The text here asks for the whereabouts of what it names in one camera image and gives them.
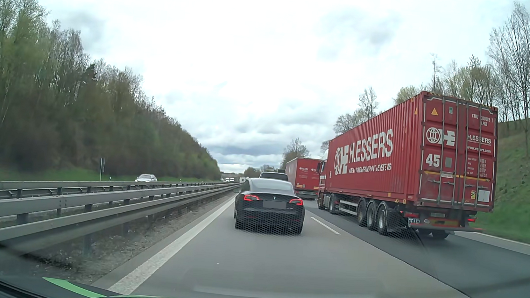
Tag dark vehicle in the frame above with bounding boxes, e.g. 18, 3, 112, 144
259, 168, 290, 182

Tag bare tree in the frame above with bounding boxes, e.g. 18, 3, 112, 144
280, 136, 312, 172

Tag dark grey car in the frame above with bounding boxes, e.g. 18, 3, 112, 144
232, 176, 308, 237

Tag grey asphalt road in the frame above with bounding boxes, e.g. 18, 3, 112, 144
92, 180, 530, 298

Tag red container lorry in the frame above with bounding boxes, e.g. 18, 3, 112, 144
312, 82, 504, 246

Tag road markings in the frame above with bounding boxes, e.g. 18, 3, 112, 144
108, 187, 530, 298

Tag gravel median strip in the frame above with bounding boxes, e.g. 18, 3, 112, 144
19, 175, 237, 296

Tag wood of trees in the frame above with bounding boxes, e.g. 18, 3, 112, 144
0, 0, 236, 189

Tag row of bare trees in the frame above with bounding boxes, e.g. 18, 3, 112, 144
320, 0, 530, 171

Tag grass verge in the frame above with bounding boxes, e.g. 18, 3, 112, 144
0, 160, 215, 204

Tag metal guard rail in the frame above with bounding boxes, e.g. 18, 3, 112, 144
0, 161, 243, 278

